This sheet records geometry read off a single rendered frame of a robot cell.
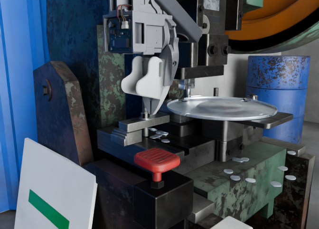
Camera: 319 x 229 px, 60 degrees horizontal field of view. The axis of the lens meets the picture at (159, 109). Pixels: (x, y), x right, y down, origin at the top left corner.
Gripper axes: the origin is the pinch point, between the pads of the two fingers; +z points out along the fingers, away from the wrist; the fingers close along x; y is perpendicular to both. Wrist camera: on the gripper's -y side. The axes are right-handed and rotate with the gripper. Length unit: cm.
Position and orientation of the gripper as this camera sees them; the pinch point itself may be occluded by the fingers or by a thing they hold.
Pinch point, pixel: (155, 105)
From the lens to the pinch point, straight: 45.2
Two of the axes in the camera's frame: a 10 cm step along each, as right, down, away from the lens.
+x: 6.8, 1.6, -7.1
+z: 0.0, 9.8, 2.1
